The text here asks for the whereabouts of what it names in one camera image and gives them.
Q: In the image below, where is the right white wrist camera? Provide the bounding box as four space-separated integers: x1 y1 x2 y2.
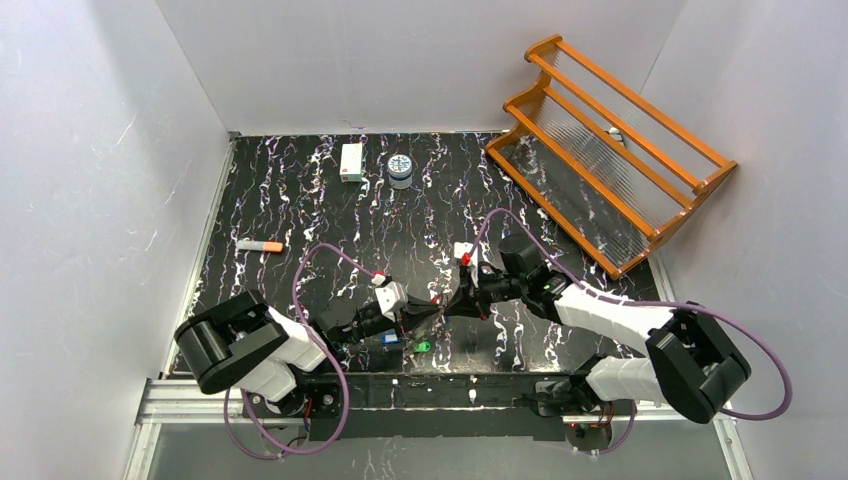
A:
453 242 479 281

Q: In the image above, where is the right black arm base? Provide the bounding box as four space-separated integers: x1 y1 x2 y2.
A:
513 379 616 452

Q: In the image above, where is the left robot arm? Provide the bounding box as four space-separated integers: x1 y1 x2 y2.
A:
174 290 439 402

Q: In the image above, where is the white small box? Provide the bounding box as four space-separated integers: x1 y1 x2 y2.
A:
339 143 364 183

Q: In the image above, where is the purple cable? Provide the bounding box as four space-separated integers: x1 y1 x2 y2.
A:
463 207 794 457
222 242 387 462

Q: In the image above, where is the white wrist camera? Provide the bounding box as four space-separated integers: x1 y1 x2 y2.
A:
453 242 479 281
375 280 408 315

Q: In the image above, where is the orange wooden shoe rack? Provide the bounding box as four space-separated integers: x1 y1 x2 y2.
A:
486 35 736 276

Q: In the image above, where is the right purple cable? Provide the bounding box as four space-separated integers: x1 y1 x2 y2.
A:
463 207 794 457

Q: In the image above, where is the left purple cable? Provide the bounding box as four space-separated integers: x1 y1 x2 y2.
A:
222 242 387 462

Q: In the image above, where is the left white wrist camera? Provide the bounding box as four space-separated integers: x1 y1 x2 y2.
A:
375 280 408 315

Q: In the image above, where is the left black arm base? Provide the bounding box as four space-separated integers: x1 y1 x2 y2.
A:
247 382 342 419

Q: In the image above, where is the metal keyring with red handle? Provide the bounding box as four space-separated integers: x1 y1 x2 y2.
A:
380 291 444 354

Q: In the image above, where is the aluminium rail frame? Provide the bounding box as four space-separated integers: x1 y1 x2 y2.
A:
125 374 752 479

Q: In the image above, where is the white orange marker tube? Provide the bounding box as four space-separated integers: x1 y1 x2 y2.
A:
236 240 284 253

